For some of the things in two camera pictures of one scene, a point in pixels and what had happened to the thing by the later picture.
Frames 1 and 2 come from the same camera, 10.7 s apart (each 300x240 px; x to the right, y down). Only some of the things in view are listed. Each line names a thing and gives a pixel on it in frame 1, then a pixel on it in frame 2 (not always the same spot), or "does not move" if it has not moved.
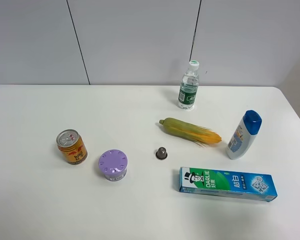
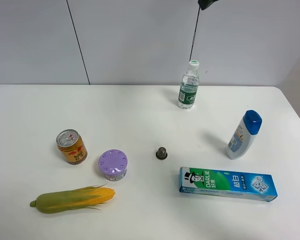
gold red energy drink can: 70,143 does not move
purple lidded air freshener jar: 113,164 does not move
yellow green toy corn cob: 189,132 -> 84,197
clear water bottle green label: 189,87 does not move
